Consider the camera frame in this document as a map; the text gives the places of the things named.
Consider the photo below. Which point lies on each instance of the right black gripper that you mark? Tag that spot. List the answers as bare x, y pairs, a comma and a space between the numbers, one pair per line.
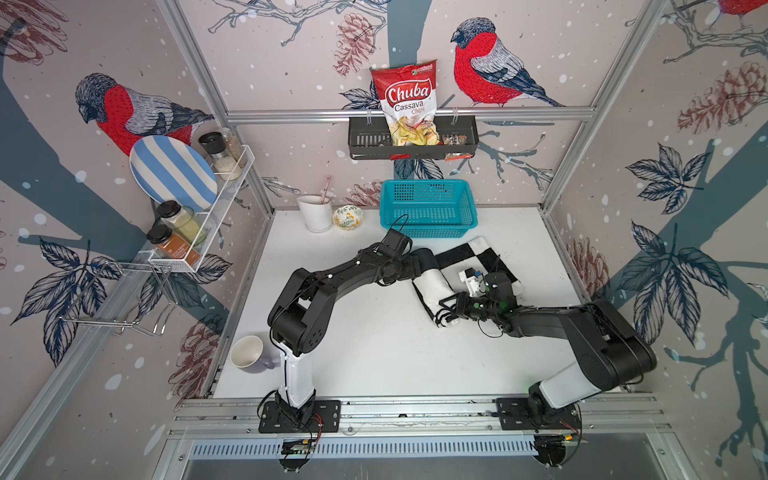
461, 302

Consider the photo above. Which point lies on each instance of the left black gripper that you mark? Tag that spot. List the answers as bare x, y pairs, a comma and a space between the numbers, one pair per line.
413, 268

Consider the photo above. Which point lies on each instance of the black white checkered pillowcase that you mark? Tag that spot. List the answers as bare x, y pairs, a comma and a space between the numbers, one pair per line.
440, 283

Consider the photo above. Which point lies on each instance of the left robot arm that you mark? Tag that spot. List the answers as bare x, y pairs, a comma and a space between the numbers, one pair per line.
301, 315

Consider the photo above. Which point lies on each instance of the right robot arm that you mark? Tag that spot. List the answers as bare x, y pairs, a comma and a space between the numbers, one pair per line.
608, 351

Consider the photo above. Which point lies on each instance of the small floral ceramic bowl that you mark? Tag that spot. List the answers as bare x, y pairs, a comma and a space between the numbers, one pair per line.
348, 217

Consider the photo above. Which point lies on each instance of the teal plastic basket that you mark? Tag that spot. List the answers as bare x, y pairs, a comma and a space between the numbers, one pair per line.
428, 208

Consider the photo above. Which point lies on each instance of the white mug with straw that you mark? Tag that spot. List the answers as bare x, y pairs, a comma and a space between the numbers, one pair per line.
316, 213

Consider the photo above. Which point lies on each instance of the purple white cup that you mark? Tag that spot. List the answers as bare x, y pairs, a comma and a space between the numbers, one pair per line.
252, 355

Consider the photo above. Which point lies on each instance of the red Chuba chips bag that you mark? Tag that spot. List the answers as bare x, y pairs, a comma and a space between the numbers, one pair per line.
408, 99

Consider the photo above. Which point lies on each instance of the green spice jar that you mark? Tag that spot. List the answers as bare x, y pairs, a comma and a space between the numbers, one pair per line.
183, 221

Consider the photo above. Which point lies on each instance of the glass salt shaker black lid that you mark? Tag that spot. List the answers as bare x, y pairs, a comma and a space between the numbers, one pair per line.
223, 162

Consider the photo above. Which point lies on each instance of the orange spice jar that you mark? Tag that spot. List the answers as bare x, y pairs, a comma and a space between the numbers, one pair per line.
172, 245

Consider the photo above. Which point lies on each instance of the blue white striped plate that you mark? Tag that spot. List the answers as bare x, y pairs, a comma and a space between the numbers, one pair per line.
168, 169

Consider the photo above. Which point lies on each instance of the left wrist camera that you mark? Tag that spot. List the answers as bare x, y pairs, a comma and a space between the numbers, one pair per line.
395, 244

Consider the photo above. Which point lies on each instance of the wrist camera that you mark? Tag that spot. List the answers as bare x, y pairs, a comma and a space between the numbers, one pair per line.
474, 282
395, 244

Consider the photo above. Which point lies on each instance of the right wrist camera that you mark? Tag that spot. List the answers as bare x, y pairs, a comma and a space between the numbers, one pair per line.
474, 282

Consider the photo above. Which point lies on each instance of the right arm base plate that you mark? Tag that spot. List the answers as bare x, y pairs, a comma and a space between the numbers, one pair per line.
524, 413

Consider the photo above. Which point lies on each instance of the black wall-mounted wire shelf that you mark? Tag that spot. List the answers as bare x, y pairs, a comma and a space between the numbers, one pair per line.
444, 138

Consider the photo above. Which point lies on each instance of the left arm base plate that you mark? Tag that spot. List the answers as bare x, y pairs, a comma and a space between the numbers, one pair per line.
317, 416

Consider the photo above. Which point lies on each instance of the white wire wall rack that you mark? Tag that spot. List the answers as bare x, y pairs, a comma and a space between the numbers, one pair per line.
211, 219

